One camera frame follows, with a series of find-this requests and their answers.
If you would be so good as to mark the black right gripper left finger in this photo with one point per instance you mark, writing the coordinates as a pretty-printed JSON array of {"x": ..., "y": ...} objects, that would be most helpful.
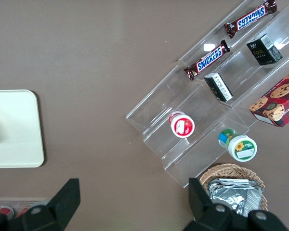
[{"x": 65, "y": 197}]

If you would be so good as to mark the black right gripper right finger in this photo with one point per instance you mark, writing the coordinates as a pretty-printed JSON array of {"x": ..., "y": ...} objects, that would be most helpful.
[{"x": 198, "y": 197}]

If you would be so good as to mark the light tan wicker basket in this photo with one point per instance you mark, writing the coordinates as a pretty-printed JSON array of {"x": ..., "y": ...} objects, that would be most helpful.
[{"x": 231, "y": 169}]

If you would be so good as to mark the cream rectangular plastic tray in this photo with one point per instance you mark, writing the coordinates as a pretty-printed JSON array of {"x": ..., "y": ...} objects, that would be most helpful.
[{"x": 17, "y": 127}]

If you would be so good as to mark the silver foil pouch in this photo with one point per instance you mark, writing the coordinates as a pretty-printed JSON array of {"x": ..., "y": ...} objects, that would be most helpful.
[
  {"x": 227, "y": 198},
  {"x": 254, "y": 195}
]

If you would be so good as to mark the red cola bottle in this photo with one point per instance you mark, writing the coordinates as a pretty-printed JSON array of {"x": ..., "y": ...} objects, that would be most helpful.
[
  {"x": 22, "y": 209},
  {"x": 5, "y": 211}
]

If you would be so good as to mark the clear acrylic bottle rack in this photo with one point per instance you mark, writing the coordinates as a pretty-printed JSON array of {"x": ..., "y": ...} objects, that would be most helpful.
[{"x": 19, "y": 201}]

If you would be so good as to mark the green label white cup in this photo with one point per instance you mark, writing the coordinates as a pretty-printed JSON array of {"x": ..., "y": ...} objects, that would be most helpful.
[{"x": 242, "y": 148}]

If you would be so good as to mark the red label white cup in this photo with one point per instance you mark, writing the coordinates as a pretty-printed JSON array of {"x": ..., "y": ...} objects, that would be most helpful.
[{"x": 182, "y": 125}]

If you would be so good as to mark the clear acrylic stepped display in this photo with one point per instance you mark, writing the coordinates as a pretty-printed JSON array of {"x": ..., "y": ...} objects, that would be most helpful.
[{"x": 163, "y": 108}]

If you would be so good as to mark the small black box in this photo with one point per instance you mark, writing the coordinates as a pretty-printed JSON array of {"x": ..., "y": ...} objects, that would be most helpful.
[
  {"x": 263, "y": 50},
  {"x": 219, "y": 87}
]

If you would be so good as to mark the red tartan cookie box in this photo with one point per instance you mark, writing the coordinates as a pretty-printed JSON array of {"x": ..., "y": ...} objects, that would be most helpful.
[{"x": 279, "y": 101}]

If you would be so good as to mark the Snickers chocolate bar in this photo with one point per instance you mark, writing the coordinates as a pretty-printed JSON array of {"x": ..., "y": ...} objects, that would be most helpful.
[
  {"x": 208, "y": 60},
  {"x": 251, "y": 18}
]

